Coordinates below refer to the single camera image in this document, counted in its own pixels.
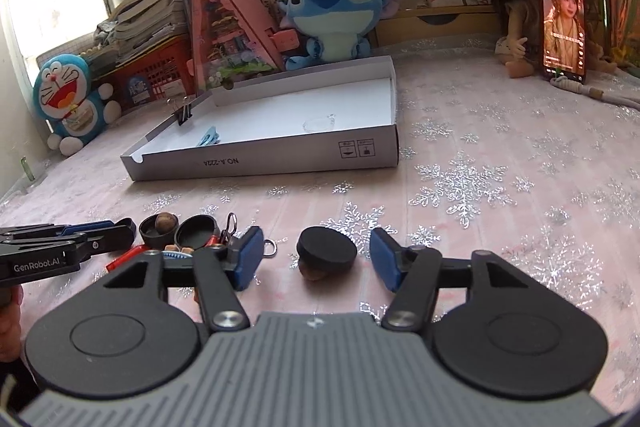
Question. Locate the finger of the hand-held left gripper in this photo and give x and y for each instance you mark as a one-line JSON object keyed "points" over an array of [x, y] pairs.
{"points": [[112, 239], [90, 227]]}

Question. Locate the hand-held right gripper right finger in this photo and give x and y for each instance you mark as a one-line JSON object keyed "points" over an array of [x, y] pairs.
{"points": [[386, 262]]}

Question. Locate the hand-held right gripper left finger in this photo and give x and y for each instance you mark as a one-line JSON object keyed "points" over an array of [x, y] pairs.
{"points": [[251, 257]]}

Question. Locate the small black binder clip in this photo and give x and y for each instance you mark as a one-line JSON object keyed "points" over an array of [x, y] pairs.
{"points": [[230, 240]]}

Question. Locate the black round cup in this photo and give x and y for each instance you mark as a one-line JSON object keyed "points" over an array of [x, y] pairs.
{"points": [[147, 236]]}

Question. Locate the brown walnut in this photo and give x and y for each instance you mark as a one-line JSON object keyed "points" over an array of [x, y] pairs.
{"points": [[162, 223]]}

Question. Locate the black round disc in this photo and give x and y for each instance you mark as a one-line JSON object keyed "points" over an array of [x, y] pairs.
{"points": [[327, 249]]}

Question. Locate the white cardboard box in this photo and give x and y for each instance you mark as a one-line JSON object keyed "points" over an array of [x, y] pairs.
{"points": [[300, 107]]}

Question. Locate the person's left hand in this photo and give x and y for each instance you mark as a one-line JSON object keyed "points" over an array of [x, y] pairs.
{"points": [[9, 332]]}

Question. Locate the small metal loop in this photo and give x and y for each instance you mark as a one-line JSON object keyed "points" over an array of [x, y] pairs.
{"points": [[264, 247]]}

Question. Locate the red pen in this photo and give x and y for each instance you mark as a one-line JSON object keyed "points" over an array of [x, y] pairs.
{"points": [[125, 258]]}

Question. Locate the black round lid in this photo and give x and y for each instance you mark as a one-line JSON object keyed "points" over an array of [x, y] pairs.
{"points": [[195, 234]]}

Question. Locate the small green object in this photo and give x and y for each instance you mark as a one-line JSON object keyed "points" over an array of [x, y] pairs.
{"points": [[27, 169]]}

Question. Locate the blue hair clip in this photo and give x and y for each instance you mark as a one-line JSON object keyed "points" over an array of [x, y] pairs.
{"points": [[207, 137]]}

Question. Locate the blue cat plush toy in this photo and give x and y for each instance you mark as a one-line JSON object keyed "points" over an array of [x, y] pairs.
{"points": [[65, 92]]}

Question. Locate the large black binder clip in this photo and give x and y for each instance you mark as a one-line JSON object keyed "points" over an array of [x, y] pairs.
{"points": [[183, 114]]}

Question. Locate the clear suction cup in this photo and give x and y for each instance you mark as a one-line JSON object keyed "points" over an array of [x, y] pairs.
{"points": [[317, 125]]}

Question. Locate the red plastic crate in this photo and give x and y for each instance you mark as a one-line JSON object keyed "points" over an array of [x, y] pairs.
{"points": [[150, 77]]}

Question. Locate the crumpled silver foil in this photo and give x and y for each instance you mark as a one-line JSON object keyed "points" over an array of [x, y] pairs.
{"points": [[106, 30]]}

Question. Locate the stack of papers and books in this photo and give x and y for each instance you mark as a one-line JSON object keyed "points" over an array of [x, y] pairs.
{"points": [[145, 12]]}

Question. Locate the pink triangular block display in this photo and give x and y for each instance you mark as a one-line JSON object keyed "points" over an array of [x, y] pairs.
{"points": [[225, 32]]}

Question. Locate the blue alien plush toy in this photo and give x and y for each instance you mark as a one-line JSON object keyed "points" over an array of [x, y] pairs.
{"points": [[325, 27]]}

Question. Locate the wooden drawer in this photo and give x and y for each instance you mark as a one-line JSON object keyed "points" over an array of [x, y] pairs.
{"points": [[435, 24]]}

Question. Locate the black smartphone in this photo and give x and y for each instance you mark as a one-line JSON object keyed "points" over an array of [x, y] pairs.
{"points": [[562, 22]]}

